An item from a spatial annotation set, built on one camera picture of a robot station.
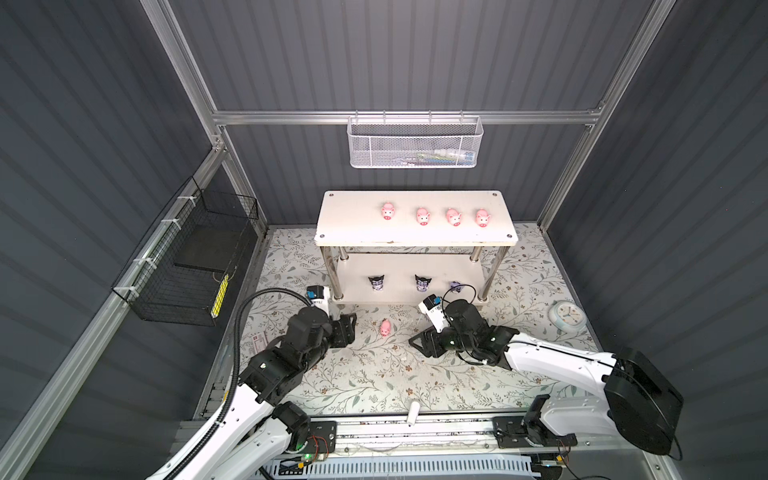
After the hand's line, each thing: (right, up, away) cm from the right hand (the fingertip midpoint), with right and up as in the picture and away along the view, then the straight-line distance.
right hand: (418, 340), depth 81 cm
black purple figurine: (-12, +15, +10) cm, 22 cm away
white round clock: (+48, +5, +11) cm, 49 cm away
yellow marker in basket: (-47, +13, -13) cm, 51 cm away
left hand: (-19, +8, -7) cm, 21 cm away
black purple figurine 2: (+2, +15, +9) cm, 18 cm away
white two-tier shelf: (-5, +26, +34) cm, 43 cm away
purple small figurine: (+12, +13, +10) cm, 20 cm away
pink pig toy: (-9, +1, +11) cm, 14 cm away
